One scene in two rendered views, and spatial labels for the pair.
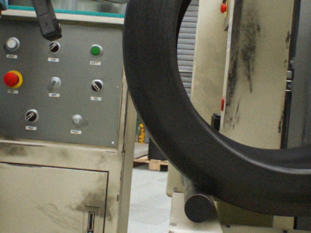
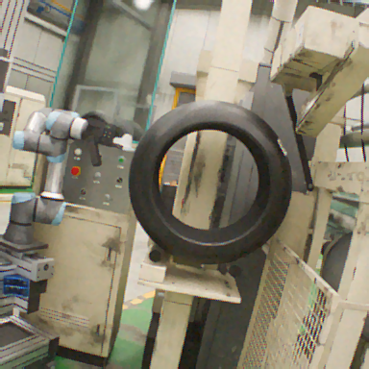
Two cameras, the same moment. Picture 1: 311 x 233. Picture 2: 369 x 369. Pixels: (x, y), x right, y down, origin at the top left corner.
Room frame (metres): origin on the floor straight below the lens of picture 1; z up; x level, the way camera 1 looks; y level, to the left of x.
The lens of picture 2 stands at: (-0.51, -0.09, 1.25)
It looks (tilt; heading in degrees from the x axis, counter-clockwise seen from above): 3 degrees down; 358
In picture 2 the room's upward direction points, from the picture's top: 11 degrees clockwise
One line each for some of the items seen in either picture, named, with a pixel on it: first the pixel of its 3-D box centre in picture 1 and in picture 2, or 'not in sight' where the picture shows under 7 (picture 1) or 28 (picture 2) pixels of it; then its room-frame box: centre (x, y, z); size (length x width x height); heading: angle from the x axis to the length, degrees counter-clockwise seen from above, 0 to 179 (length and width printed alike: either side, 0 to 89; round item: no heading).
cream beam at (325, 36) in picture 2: not in sight; (316, 58); (0.98, -0.52, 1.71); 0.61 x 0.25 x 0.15; 178
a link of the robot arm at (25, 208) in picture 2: not in sight; (23, 206); (1.41, 0.58, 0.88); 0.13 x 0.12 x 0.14; 104
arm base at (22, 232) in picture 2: not in sight; (19, 230); (1.41, 0.58, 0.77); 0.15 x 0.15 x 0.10
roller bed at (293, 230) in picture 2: not in sight; (286, 225); (1.32, -0.61, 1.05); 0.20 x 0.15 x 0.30; 178
